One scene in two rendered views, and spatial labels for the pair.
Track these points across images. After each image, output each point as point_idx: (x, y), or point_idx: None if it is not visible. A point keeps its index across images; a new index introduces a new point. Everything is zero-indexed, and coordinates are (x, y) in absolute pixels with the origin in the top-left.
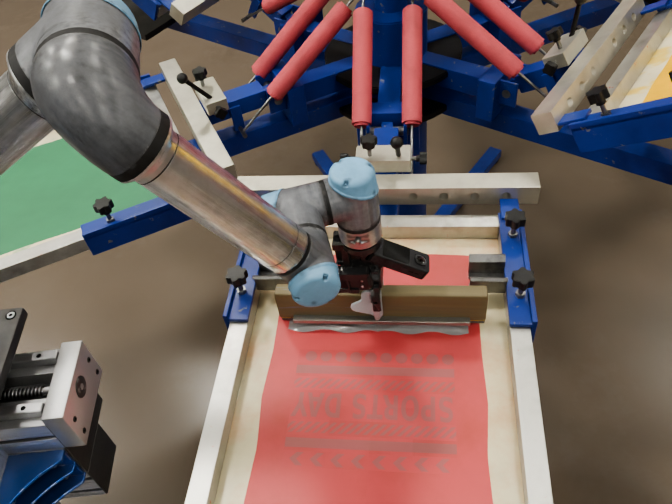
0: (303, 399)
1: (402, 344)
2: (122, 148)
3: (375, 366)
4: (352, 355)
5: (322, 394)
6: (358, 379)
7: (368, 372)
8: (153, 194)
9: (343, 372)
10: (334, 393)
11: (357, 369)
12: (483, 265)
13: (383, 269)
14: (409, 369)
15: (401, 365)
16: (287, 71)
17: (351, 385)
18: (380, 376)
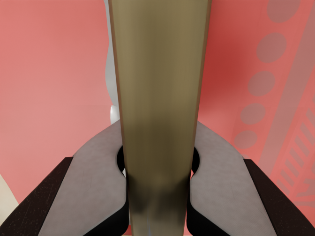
0: (305, 201)
1: (231, 46)
2: None
3: (277, 105)
4: (240, 145)
5: (306, 180)
6: (297, 133)
7: (287, 117)
8: None
9: (273, 156)
10: (311, 166)
11: (274, 136)
12: None
13: (8, 97)
14: (310, 26)
15: (291, 47)
16: None
17: (306, 143)
18: (305, 94)
